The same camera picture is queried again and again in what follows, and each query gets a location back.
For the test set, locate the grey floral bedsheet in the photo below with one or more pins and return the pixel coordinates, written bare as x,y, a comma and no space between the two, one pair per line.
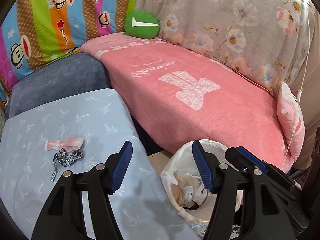
266,41

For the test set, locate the colourful monkey print pillow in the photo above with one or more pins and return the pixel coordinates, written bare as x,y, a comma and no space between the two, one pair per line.
36,33

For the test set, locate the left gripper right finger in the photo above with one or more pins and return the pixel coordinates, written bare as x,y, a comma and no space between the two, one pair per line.
246,201

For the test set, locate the pink white small pillow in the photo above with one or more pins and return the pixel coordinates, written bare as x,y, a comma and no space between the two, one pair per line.
291,120

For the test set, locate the white cloth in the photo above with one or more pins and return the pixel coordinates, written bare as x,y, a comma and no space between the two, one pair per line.
194,192

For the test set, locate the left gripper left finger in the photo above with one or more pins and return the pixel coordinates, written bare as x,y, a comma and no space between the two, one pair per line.
62,214

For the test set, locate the black white patterned cloth strip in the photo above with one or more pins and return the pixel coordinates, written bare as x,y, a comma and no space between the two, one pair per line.
65,159

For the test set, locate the blue-grey velvet pillow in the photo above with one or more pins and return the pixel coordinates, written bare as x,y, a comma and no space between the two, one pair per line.
76,74

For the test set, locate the green round plush cushion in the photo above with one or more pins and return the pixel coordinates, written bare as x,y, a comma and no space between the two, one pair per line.
141,24

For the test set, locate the pink bow print blanket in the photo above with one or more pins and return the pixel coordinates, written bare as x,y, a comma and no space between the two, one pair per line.
179,96

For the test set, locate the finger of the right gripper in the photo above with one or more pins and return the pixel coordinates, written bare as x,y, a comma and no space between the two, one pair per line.
243,160

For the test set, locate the beige mesh tulle cloth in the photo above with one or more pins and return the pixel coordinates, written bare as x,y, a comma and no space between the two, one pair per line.
178,189

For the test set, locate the white lined trash bin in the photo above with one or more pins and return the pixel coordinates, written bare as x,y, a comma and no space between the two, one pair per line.
183,161

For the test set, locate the pink striped cloth scrap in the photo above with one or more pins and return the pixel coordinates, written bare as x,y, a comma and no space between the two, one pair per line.
71,144

